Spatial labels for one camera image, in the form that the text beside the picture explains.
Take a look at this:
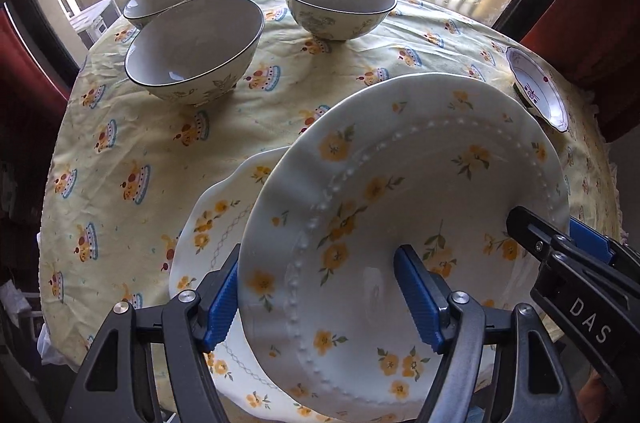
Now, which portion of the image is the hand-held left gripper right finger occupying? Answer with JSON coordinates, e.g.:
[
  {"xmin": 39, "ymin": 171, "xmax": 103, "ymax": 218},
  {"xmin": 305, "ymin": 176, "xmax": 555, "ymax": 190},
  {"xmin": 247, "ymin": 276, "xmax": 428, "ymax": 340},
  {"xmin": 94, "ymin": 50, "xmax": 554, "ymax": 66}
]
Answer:
[{"xmin": 394, "ymin": 245, "xmax": 581, "ymax": 423}]

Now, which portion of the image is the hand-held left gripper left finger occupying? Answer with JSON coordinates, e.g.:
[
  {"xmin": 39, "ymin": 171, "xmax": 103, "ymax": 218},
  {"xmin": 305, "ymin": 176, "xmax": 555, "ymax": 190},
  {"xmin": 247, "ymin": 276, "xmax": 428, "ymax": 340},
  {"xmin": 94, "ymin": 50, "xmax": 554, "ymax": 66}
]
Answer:
[{"xmin": 62, "ymin": 245, "xmax": 242, "ymax": 423}]

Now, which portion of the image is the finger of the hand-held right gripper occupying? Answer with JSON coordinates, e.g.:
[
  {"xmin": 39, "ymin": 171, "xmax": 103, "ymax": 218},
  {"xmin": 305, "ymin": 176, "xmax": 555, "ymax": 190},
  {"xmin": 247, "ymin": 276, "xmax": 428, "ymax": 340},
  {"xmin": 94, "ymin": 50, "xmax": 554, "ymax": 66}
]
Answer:
[
  {"xmin": 570, "ymin": 218, "xmax": 640, "ymax": 276},
  {"xmin": 506, "ymin": 205, "xmax": 640, "ymax": 299}
]

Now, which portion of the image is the large beaded yellow-flower plate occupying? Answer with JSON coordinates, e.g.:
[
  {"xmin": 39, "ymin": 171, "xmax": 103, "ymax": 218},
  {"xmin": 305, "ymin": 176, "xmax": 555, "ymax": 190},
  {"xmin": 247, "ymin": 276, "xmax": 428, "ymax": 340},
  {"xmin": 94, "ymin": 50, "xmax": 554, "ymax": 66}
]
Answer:
[{"xmin": 237, "ymin": 73, "xmax": 571, "ymax": 409}]

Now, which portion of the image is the scalloped yellow-flower plate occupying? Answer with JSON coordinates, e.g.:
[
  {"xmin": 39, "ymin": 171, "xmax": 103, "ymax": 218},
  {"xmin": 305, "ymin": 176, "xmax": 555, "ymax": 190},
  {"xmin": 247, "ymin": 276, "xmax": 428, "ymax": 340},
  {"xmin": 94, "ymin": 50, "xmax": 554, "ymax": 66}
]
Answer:
[{"xmin": 169, "ymin": 145, "xmax": 321, "ymax": 423}]

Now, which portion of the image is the small red-patterned dish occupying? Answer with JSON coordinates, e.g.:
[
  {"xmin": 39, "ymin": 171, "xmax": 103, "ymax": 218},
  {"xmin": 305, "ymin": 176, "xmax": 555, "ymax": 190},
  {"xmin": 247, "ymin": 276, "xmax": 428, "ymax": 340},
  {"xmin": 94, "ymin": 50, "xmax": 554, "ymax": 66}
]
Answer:
[{"xmin": 505, "ymin": 47, "xmax": 571, "ymax": 134}]

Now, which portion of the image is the yellow printed tablecloth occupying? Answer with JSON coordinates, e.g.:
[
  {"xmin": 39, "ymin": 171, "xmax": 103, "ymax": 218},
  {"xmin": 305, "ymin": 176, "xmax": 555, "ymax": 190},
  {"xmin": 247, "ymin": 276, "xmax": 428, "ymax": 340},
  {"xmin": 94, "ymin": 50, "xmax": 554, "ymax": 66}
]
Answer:
[{"xmin": 37, "ymin": 0, "xmax": 626, "ymax": 423}]

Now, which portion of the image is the red curtain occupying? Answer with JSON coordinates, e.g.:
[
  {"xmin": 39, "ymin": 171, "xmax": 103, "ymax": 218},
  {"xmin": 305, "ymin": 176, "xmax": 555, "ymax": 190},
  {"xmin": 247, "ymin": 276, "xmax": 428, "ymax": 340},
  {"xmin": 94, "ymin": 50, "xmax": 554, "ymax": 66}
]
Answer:
[
  {"xmin": 520, "ymin": 0, "xmax": 640, "ymax": 144},
  {"xmin": 0, "ymin": 10, "xmax": 71, "ymax": 184}
]

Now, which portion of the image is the white rack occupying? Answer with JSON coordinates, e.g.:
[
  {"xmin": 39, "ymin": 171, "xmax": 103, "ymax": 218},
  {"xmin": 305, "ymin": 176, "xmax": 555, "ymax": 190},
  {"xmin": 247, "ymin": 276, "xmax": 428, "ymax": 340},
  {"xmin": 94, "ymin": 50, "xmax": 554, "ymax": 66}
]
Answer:
[{"xmin": 0, "ymin": 278, "xmax": 51, "ymax": 369}]

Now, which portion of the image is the white air conditioner unit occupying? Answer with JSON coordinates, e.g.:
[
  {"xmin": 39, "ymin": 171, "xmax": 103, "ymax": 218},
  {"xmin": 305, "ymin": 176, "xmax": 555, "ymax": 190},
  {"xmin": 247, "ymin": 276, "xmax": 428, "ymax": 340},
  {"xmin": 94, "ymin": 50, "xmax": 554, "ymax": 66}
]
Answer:
[{"xmin": 67, "ymin": 0, "xmax": 123, "ymax": 51}]

